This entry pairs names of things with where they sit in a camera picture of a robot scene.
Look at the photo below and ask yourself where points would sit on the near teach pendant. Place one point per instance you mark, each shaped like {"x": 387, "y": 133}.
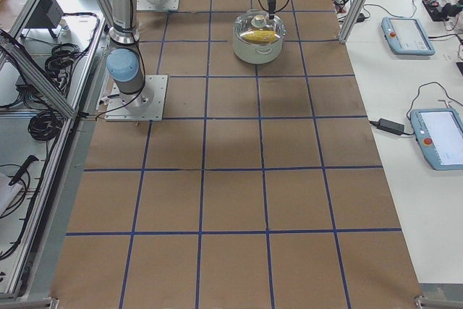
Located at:
{"x": 439, "y": 136}

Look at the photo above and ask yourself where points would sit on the glass pot lid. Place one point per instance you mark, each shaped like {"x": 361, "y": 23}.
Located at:
{"x": 257, "y": 20}

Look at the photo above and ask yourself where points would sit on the yellow corn cob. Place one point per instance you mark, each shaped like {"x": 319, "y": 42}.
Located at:
{"x": 260, "y": 36}

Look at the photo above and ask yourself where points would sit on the far teach pendant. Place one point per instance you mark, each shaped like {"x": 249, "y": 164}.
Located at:
{"x": 406, "y": 36}

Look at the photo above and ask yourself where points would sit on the pale green electric pot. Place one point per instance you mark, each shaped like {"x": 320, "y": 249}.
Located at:
{"x": 256, "y": 53}

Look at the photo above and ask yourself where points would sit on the aluminium frame rail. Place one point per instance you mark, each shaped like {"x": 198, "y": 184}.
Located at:
{"x": 31, "y": 72}

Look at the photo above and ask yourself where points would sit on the aluminium frame post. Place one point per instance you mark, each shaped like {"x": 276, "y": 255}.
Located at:
{"x": 356, "y": 1}

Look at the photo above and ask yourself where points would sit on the black power brick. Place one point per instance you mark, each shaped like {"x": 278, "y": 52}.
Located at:
{"x": 390, "y": 126}

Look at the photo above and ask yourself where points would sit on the teach pendant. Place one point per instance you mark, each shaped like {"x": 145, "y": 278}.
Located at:
{"x": 439, "y": 136}
{"x": 406, "y": 36}

